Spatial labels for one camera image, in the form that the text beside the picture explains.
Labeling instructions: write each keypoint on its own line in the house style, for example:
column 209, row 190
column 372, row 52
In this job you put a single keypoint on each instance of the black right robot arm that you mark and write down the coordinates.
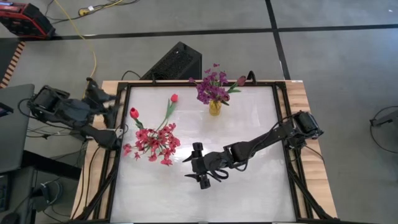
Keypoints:
column 267, row 138

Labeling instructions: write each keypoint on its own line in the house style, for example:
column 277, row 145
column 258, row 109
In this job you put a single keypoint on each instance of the dark side desk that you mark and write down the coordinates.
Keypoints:
column 18, row 186

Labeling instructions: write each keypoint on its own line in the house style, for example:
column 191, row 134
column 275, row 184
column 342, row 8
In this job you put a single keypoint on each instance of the white table sheet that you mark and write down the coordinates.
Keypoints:
column 186, row 202

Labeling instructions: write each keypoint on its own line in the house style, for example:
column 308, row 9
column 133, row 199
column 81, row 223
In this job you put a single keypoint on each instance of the black perforated box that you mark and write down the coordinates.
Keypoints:
column 174, row 63

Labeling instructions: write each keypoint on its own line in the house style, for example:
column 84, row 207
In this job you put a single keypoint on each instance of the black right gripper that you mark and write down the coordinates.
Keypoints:
column 211, row 165

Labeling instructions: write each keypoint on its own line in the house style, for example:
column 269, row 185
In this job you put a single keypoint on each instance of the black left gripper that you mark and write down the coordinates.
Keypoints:
column 96, row 96

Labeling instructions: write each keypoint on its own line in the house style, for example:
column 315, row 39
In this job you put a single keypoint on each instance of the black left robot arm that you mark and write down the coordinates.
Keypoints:
column 71, row 112

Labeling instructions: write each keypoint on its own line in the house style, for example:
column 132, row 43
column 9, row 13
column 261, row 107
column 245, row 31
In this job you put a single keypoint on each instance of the pink-red artificial flower bunch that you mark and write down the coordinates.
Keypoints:
column 141, row 135
column 169, row 143

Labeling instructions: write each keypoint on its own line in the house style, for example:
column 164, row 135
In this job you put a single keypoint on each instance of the dark red artificial tulip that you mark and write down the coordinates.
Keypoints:
column 241, row 81

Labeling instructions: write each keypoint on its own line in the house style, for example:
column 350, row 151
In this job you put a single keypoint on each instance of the yellow power plug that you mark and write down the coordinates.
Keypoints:
column 83, row 12

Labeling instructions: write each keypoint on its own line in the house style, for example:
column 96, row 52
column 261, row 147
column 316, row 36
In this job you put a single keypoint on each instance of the grey laptop lid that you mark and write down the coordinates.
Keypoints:
column 15, row 140

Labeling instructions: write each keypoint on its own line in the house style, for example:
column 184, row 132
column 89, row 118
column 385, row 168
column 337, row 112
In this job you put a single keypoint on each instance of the bright red artificial tulip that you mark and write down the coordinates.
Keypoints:
column 134, row 113
column 174, row 98

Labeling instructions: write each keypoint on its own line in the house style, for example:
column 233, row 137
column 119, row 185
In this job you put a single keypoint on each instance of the yellow glass vase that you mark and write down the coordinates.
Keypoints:
column 215, row 109

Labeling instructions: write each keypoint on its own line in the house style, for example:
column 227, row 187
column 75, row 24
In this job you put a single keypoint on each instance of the dark striped-edge floor mat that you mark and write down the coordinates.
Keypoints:
column 6, row 53

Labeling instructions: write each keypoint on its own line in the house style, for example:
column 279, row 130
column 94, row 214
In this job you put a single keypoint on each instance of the grey stand foot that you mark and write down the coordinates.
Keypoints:
column 385, row 118

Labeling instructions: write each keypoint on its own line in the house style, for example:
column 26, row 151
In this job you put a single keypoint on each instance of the black aluminium table frame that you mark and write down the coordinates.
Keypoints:
column 155, row 84

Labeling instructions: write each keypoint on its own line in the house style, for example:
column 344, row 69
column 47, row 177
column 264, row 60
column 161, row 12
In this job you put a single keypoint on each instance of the red and black tool case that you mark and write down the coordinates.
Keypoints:
column 21, row 21

